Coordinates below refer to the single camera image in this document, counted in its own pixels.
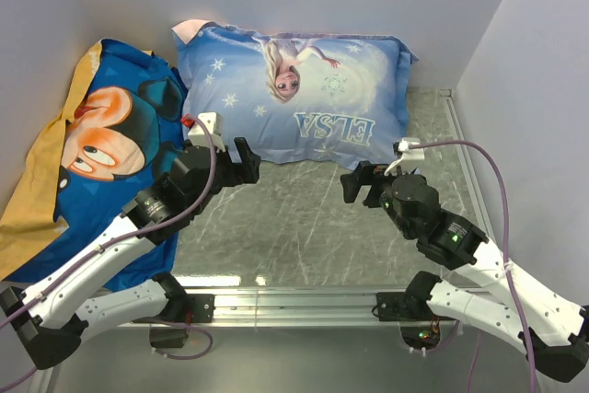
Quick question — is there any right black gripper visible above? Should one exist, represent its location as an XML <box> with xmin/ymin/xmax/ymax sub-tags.
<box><xmin>339</xmin><ymin>160</ymin><xmax>416</xmax><ymax>239</ymax></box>

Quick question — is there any Mickey blue yellow pillowcase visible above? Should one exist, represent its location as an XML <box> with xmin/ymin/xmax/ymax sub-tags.
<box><xmin>1</xmin><ymin>39</ymin><xmax>187</xmax><ymax>283</ymax></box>

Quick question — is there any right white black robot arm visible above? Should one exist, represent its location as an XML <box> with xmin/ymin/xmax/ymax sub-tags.
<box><xmin>341</xmin><ymin>161</ymin><xmax>588</xmax><ymax>383</ymax></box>

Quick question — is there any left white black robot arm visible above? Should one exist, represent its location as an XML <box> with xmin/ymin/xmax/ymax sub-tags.
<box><xmin>1</xmin><ymin>137</ymin><xmax>260</xmax><ymax>370</ymax></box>

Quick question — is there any Elsa light blue pillow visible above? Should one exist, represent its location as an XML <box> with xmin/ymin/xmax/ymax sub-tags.
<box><xmin>173</xmin><ymin>19</ymin><xmax>416</xmax><ymax>168</ymax></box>

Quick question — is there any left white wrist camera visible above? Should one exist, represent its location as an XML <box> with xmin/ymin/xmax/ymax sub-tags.
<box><xmin>181</xmin><ymin>112</ymin><xmax>226</xmax><ymax>152</ymax></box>

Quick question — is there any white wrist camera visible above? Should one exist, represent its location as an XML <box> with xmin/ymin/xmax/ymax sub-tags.
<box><xmin>384</xmin><ymin>137</ymin><xmax>425</xmax><ymax>176</ymax></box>
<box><xmin>181</xmin><ymin>112</ymin><xmax>226</xmax><ymax>152</ymax></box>

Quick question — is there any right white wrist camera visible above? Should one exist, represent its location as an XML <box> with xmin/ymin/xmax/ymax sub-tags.
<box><xmin>384</xmin><ymin>137</ymin><xmax>425</xmax><ymax>176</ymax></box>

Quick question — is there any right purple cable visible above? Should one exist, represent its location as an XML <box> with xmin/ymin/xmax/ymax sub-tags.
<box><xmin>411</xmin><ymin>139</ymin><xmax>540</xmax><ymax>393</ymax></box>

